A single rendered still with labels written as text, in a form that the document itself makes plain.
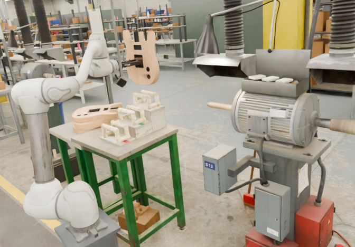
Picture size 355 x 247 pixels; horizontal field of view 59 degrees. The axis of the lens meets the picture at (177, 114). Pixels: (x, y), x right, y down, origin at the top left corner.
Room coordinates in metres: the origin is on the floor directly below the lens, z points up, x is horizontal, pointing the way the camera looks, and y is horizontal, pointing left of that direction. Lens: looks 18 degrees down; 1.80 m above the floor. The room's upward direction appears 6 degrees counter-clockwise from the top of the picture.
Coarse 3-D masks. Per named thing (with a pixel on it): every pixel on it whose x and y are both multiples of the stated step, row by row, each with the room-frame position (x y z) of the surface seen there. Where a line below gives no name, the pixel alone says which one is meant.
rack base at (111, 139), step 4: (108, 136) 2.20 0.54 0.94; (112, 136) 2.19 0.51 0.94; (120, 136) 2.18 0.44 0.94; (108, 140) 2.12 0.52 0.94; (112, 140) 2.11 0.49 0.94; (128, 140) 2.08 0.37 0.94; (132, 140) 2.09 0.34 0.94; (116, 144) 2.04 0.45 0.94; (120, 144) 2.03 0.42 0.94; (124, 144) 2.04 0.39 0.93
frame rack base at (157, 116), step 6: (144, 108) 2.31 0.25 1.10; (162, 108) 2.31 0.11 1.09; (138, 114) 2.33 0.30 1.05; (144, 114) 2.28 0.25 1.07; (150, 114) 2.22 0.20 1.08; (156, 114) 2.26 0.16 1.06; (162, 114) 2.30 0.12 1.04; (150, 120) 2.23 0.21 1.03; (156, 120) 2.26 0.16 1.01; (162, 120) 2.30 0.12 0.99; (156, 126) 2.25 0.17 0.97; (162, 126) 2.29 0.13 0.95
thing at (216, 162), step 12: (204, 156) 1.36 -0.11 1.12; (216, 156) 1.34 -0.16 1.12; (228, 156) 1.37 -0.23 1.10; (204, 168) 1.37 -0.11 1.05; (216, 168) 1.32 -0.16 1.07; (228, 168) 1.37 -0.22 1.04; (204, 180) 1.37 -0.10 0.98; (216, 180) 1.32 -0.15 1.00; (228, 180) 1.36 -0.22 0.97; (252, 180) 1.37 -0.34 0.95; (216, 192) 1.32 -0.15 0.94; (228, 192) 1.41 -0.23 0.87
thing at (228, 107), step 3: (210, 102) 1.76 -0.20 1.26; (213, 102) 1.75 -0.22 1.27; (210, 105) 1.75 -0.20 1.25; (213, 105) 1.73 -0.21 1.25; (216, 105) 1.72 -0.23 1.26; (219, 105) 1.70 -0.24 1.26; (222, 105) 1.69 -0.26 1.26; (225, 105) 1.68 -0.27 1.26; (228, 105) 1.67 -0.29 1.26; (231, 105) 1.66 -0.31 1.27; (219, 108) 1.71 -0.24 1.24; (222, 108) 1.69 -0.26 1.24; (225, 108) 1.67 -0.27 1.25; (228, 108) 1.66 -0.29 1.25
